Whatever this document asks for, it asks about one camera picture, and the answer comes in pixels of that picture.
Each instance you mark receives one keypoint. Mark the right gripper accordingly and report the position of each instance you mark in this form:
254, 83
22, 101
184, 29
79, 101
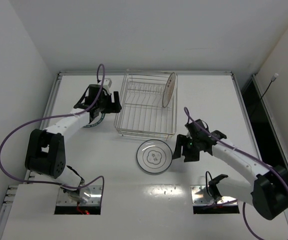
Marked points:
187, 148

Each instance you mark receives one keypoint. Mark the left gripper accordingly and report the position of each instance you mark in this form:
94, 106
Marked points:
111, 103

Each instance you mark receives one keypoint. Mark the black rimmed white plate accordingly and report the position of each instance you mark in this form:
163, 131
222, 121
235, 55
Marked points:
154, 156

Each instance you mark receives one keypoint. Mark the orange sunburst plate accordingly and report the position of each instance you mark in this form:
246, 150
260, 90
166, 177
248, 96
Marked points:
169, 90

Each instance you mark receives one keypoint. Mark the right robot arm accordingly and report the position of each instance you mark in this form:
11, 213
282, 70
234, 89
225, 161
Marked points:
264, 187

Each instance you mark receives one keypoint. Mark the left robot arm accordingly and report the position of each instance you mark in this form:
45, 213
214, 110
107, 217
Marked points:
46, 153

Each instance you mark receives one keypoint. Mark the teal rimmed plate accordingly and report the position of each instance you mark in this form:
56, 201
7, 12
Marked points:
97, 122

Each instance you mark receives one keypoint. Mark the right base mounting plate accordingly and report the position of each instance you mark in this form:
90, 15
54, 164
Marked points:
200, 198

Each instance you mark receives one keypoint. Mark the base mounting plate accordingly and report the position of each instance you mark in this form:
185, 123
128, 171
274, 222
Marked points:
200, 198
88, 196

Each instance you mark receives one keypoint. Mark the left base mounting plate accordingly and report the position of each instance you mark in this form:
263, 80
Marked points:
88, 196

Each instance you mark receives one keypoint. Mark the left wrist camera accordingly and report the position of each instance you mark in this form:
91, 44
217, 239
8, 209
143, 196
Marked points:
106, 83

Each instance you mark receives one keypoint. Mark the wire dish rack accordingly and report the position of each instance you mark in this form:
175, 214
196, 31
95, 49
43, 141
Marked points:
142, 114

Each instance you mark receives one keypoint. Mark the black wall cable white plug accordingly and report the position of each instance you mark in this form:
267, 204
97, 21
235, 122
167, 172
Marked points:
273, 78

